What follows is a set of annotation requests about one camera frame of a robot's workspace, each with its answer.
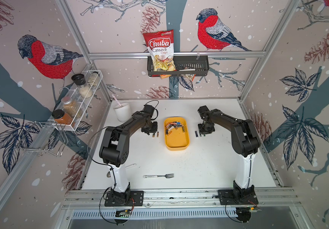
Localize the silver lid spice jar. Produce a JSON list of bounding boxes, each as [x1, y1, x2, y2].
[[61, 96, 83, 119]]

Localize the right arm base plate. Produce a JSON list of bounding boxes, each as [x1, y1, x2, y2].
[[217, 189, 259, 205]]

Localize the white wire spice rack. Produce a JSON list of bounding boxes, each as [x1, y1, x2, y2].
[[48, 70, 103, 133]]

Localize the pale spice jar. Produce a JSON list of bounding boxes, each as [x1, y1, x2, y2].
[[88, 72, 100, 87]]

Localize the yellow plastic storage box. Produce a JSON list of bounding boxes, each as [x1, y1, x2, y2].
[[163, 117, 190, 151]]

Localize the black lid spice jar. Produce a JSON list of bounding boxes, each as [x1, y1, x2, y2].
[[71, 73, 93, 98]]

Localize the white ceramic cup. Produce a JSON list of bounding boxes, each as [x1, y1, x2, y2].
[[113, 103, 133, 123]]

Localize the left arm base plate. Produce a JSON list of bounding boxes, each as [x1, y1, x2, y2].
[[104, 190, 144, 207]]

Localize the wire hanger rack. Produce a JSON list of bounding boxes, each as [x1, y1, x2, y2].
[[14, 121, 69, 157]]

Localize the orange spice jar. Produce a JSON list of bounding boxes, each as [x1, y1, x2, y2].
[[52, 109, 73, 125]]

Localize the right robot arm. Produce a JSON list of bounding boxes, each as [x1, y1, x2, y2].
[[198, 106, 261, 201]]

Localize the red Chuba cassava chips bag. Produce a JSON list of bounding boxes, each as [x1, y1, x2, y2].
[[143, 30, 176, 72]]

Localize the metal fork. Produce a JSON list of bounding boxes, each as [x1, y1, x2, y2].
[[143, 174, 175, 179]]

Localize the black wall basket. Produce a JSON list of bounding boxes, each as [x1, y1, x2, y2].
[[147, 56, 209, 77]]

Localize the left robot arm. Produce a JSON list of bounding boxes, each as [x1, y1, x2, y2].
[[99, 104, 158, 203]]

